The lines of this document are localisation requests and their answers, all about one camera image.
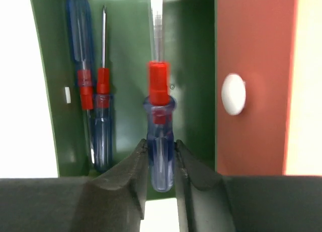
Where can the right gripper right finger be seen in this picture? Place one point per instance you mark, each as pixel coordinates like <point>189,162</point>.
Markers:
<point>210,201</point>

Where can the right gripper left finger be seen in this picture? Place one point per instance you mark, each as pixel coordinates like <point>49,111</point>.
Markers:
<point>113,201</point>

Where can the blue screwdriver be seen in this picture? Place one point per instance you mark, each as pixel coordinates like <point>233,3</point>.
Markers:
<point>79,24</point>
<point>103,118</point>
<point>159,105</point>

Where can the orange drawer box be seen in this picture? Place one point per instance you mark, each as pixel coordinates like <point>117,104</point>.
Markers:
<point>255,39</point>

